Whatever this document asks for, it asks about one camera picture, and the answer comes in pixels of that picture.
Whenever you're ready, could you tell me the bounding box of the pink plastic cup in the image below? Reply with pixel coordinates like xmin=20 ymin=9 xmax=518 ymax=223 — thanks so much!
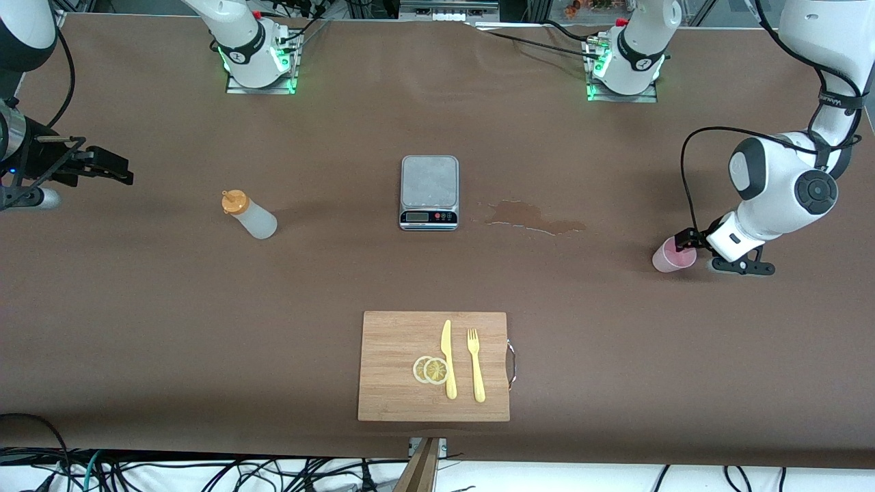
xmin=651 ymin=236 xmax=697 ymax=273

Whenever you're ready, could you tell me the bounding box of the translucent sauce bottle orange cap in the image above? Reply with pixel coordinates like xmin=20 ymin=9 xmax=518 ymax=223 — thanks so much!
xmin=221 ymin=189 xmax=278 ymax=240

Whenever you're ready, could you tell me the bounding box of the brown table cover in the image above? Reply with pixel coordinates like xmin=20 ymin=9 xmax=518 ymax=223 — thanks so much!
xmin=0 ymin=12 xmax=875 ymax=471

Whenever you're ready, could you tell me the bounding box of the yellow plastic fork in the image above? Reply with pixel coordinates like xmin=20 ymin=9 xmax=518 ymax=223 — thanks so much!
xmin=467 ymin=328 xmax=487 ymax=403

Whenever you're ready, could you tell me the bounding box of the silver digital kitchen scale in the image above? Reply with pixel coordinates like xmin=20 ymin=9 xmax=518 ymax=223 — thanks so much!
xmin=399 ymin=155 xmax=459 ymax=232

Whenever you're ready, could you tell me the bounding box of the yellow plastic knife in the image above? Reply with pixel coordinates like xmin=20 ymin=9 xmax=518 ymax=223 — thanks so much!
xmin=441 ymin=319 xmax=458 ymax=400

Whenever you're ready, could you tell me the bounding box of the wooden cutting board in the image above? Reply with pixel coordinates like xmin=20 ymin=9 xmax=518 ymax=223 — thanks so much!
xmin=358 ymin=311 xmax=517 ymax=422

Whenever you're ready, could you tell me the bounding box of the wooden beam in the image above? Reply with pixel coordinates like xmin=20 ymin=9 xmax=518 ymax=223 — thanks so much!
xmin=393 ymin=437 xmax=440 ymax=492

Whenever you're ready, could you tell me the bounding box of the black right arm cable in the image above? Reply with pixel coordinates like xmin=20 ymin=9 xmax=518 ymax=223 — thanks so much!
xmin=44 ymin=26 xmax=76 ymax=131

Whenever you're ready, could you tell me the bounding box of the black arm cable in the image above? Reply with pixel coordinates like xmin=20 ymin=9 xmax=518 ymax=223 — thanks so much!
xmin=44 ymin=26 xmax=76 ymax=131
xmin=679 ymin=0 xmax=864 ymax=237

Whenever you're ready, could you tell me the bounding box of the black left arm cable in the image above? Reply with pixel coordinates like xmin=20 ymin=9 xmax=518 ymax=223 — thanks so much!
xmin=679 ymin=0 xmax=864 ymax=237

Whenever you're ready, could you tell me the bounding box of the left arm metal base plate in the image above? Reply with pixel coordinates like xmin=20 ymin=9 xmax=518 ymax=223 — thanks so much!
xmin=586 ymin=38 xmax=659 ymax=104

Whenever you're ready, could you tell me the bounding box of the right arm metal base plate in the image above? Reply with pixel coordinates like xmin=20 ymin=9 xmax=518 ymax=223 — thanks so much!
xmin=226 ymin=31 xmax=299 ymax=95

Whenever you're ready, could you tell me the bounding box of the black cable across table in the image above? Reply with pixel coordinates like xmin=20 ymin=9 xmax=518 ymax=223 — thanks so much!
xmin=472 ymin=23 xmax=604 ymax=62

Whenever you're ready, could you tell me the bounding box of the black looped floor cable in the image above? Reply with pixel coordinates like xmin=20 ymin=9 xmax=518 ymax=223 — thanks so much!
xmin=0 ymin=413 xmax=72 ymax=492

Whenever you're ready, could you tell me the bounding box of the teal cable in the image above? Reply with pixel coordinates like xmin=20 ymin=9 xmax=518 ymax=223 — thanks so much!
xmin=81 ymin=450 xmax=105 ymax=492

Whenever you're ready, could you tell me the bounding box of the small metal bracket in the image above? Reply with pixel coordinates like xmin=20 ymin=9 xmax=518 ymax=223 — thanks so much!
xmin=408 ymin=437 xmax=448 ymax=460

